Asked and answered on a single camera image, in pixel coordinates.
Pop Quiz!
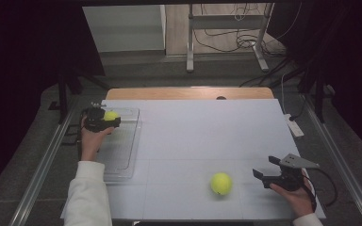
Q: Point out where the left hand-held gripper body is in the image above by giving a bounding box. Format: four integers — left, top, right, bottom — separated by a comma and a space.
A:
83, 102, 107, 133

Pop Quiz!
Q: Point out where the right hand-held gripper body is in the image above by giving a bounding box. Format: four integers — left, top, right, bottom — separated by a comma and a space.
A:
263, 153, 321, 192

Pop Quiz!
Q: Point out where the yellow tennis ball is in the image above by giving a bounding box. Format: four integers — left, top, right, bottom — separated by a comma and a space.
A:
103, 110, 121, 122
209, 171, 234, 196

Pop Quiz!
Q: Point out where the clear plastic container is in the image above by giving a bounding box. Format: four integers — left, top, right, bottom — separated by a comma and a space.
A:
94, 107, 143, 183

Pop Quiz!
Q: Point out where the person's right hand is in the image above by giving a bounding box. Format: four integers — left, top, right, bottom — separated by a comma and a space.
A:
269, 169, 317, 218

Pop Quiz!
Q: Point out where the person's left hand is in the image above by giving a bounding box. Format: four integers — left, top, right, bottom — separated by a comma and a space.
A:
79, 116, 116, 163

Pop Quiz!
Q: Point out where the white power strip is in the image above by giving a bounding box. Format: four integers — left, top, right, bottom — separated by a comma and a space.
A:
283, 113, 305, 138

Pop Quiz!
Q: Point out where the black metal stand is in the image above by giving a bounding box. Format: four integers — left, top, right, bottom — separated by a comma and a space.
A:
56, 67, 111, 125
298, 62, 328, 123

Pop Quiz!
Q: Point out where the white board table cover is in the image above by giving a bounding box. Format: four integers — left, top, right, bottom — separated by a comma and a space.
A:
59, 99, 327, 220

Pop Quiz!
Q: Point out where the black curtain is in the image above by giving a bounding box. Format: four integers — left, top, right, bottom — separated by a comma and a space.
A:
267, 0, 362, 161
0, 0, 107, 202

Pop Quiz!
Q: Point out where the white cabinet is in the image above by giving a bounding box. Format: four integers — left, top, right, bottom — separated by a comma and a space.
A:
82, 4, 167, 53

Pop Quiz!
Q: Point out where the left hand-held gripper black cable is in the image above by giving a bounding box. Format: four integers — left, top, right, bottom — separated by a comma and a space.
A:
76, 114, 86, 161

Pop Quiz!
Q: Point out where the hand-held gripper black cable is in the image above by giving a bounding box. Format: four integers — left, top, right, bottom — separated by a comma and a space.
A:
76, 114, 86, 161
301, 168, 338, 208

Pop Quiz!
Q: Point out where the right hand-held gripper black cable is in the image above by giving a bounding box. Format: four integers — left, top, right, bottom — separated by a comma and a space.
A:
301, 168, 338, 208

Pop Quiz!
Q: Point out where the black power strip cable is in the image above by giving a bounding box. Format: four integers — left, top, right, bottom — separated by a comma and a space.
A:
289, 93, 306, 122

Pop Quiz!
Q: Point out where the aluminium rail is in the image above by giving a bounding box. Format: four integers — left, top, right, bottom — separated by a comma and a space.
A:
8, 103, 76, 226
303, 93, 362, 226

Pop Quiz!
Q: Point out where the white metal desk frame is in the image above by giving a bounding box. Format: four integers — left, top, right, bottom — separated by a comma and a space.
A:
186, 3, 274, 73

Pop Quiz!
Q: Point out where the tangle of floor cables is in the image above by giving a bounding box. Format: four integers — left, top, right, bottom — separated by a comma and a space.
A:
192, 3, 296, 59

